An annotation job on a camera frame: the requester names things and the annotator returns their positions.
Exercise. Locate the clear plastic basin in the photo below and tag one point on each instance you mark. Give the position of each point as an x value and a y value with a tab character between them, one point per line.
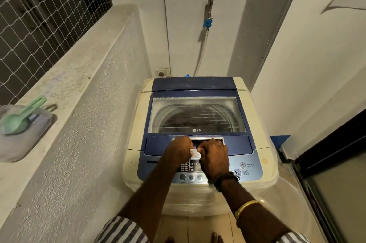
288	194

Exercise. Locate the mint green plastic scoop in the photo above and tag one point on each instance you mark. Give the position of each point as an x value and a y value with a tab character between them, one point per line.
20	121

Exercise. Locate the person's right forearm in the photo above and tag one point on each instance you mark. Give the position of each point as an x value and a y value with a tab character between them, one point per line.
254	211

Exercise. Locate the person's right foot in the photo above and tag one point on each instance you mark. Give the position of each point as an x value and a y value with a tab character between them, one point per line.
216	238

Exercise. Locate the person's left hand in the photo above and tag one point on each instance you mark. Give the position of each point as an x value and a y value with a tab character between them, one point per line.
178	149

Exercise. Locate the glass-windowed washing machine lid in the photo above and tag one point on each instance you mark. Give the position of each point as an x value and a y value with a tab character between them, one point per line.
243	145

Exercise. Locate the white window safety net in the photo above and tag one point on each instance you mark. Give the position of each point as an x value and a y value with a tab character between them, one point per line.
43	22

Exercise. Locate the black framed glass door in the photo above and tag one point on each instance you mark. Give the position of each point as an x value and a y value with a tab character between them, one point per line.
337	151

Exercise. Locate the person's right hand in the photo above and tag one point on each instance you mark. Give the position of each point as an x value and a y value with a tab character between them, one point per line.
213	157

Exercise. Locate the metal wall tap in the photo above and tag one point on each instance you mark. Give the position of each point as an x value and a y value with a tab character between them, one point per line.
210	6

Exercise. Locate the cream blue washing machine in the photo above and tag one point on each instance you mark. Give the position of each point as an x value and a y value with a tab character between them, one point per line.
134	137

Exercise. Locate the black thread wristband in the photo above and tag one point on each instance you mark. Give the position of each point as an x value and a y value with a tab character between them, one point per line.
226	178

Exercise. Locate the white wall socket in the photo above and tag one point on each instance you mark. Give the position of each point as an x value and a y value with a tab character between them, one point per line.
162	73

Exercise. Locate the person's left forearm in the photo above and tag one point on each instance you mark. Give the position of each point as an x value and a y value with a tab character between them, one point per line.
151	194

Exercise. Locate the gold bangle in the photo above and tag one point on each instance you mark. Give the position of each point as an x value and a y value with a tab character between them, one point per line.
246	207

